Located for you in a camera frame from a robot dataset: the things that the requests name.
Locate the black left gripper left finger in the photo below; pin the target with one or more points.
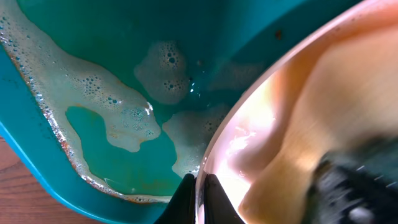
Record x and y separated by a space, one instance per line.
180 209

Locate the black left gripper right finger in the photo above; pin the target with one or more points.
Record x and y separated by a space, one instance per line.
217 206

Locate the green yellow sponge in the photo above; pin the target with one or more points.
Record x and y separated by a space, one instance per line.
355 187

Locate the pale pink plate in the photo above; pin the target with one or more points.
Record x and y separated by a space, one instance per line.
333 92

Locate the teal plastic tray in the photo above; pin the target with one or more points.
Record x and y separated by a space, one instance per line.
104 32

